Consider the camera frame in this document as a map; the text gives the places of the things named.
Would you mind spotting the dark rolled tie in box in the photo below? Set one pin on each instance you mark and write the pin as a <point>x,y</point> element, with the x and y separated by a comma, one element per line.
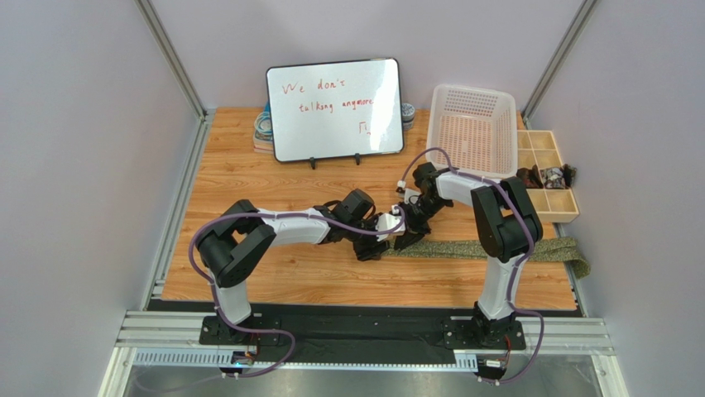
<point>530,177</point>

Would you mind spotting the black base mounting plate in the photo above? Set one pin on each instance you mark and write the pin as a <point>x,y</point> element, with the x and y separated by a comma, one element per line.
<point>357,334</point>

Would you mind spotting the left aluminium frame post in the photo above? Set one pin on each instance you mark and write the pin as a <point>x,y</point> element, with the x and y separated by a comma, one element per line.
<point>200,112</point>

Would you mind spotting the aluminium frame post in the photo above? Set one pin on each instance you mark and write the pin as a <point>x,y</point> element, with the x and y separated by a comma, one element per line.
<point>575,28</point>
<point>200,112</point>

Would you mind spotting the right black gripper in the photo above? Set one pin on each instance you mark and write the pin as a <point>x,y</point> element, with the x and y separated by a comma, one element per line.
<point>415,224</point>

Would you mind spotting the whiteboard with red writing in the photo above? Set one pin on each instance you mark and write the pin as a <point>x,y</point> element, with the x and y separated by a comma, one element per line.
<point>335,110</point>

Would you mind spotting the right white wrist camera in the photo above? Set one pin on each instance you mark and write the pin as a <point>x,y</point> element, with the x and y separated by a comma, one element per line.
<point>407,195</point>

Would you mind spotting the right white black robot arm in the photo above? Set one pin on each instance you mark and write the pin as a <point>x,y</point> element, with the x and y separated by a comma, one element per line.
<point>508,228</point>

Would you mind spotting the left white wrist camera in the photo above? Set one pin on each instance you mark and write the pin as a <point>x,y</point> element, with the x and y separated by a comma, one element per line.
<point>390,224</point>

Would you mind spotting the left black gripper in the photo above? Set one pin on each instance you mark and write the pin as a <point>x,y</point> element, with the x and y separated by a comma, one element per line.
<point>369,241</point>

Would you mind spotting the blue white patterned jar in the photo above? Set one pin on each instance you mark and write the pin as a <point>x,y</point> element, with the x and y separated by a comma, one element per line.
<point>408,112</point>

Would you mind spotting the white perforated plastic basket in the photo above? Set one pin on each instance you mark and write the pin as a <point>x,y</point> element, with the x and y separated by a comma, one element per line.
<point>474,130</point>

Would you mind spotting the patterned rolled tie in box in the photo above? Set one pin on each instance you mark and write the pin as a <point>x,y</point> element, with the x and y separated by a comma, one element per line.
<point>558,177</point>

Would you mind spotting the aluminium front rail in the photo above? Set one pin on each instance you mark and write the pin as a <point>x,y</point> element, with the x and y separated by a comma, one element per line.
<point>158,353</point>

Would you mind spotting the wooden compartment organizer box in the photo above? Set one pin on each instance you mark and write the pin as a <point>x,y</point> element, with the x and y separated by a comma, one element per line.
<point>536,147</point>

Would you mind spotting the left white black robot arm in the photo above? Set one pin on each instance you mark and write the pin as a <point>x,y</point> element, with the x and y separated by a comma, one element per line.
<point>226,250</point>

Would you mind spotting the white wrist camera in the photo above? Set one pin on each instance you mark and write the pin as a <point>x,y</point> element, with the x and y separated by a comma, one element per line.
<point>390,224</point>
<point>407,195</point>

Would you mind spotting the blue tape roll stack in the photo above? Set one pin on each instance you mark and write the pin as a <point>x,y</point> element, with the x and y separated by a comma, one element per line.
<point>263,136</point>

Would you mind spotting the right aluminium frame post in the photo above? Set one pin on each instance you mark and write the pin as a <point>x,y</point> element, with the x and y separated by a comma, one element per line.
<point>575,28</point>

